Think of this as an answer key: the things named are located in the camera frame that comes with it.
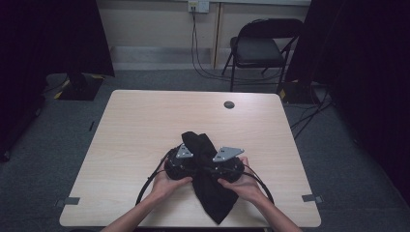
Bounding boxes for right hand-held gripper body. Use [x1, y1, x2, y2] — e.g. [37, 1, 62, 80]
[211, 146, 246, 184]

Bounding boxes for white wall outlet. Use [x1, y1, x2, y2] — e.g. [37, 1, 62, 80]
[188, 0, 211, 14]

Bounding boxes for black curtain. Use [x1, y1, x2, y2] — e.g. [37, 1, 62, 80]
[284, 0, 410, 207]
[0, 0, 116, 162]

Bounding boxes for black stand base plate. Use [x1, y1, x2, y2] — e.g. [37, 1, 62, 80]
[278, 79, 321, 105]
[53, 72, 106, 102]

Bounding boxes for black folding chair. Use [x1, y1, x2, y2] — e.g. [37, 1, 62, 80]
[221, 17, 305, 95]

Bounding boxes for grey tape strip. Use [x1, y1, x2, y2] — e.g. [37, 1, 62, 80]
[54, 196, 81, 208]
[301, 193, 324, 204]

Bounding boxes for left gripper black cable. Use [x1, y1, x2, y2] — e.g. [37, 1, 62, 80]
[134, 146, 182, 207]

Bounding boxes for person's right hand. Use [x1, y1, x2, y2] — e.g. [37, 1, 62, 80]
[217, 157, 262, 203]

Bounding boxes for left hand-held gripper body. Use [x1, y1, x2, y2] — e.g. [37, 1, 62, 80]
[163, 143, 198, 181]

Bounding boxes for black pants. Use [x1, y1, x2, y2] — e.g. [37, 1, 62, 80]
[181, 130, 242, 226]

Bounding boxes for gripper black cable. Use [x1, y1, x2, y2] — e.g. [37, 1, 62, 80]
[241, 163, 276, 205]
[134, 146, 182, 207]

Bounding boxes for black floor cables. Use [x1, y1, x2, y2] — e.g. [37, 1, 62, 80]
[289, 84, 334, 141]

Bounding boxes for person's left hand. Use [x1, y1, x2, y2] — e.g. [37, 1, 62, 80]
[151, 159, 193, 203]

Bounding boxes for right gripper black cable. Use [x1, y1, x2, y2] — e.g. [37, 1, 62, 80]
[241, 163, 276, 205]

